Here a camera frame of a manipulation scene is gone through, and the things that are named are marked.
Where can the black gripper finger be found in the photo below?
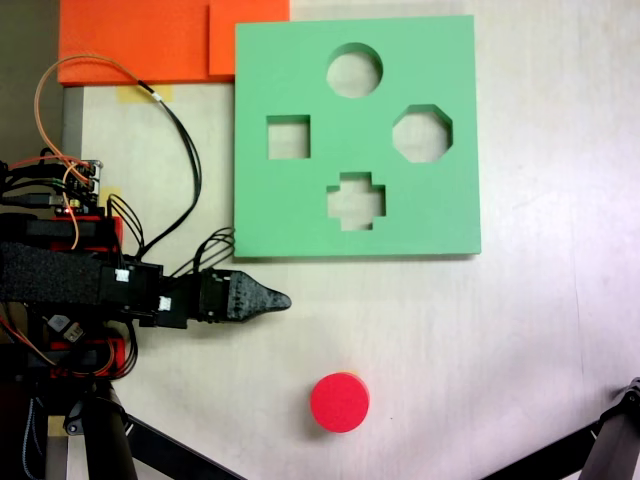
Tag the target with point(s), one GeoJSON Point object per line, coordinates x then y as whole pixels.
{"type": "Point", "coordinates": [257, 300]}

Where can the small yellow tape piece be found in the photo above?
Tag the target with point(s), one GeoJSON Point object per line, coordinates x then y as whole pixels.
{"type": "Point", "coordinates": [114, 192]}

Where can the grey usb adapter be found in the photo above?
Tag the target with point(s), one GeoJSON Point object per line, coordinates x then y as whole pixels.
{"type": "Point", "coordinates": [67, 330]}

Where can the black tripod leg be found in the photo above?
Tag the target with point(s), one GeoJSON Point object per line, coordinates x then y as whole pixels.
{"type": "Point", "coordinates": [607, 450]}
{"type": "Point", "coordinates": [107, 440]}

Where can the red table clamp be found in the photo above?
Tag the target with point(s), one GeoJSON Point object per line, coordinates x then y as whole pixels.
{"type": "Point", "coordinates": [118, 350]}
{"type": "Point", "coordinates": [116, 232]}

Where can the yellow tape strip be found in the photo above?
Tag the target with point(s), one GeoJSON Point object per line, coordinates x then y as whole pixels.
{"type": "Point", "coordinates": [130, 95]}

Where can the green shape sorter board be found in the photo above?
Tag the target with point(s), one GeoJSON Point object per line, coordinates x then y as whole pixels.
{"type": "Point", "coordinates": [280, 210]}

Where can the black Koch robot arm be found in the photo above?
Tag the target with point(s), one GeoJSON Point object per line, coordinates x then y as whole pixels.
{"type": "Point", "coordinates": [50, 272]}

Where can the red cylinder block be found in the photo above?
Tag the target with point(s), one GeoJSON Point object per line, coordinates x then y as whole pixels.
{"type": "Point", "coordinates": [340, 402]}

